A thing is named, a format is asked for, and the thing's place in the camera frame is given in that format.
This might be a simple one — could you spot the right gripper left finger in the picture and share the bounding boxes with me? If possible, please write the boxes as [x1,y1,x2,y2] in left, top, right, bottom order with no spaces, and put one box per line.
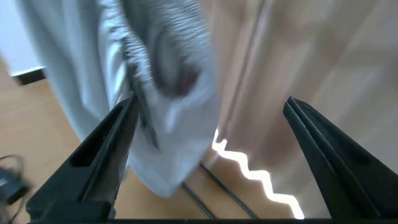
[26,95,141,220]

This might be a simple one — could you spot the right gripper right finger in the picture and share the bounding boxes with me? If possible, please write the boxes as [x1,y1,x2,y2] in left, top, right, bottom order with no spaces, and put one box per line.
[282,95,398,218]

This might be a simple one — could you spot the pale grey shorts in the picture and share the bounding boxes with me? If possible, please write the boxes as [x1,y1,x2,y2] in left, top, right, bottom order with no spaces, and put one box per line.
[18,0,223,198]

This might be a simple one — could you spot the black power adapter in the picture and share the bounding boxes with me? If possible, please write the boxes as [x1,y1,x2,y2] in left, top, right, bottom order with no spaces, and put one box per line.
[0,167,29,205]

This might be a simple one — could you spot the beige curtain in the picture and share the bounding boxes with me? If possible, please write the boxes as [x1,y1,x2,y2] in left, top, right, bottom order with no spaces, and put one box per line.
[198,0,398,218]

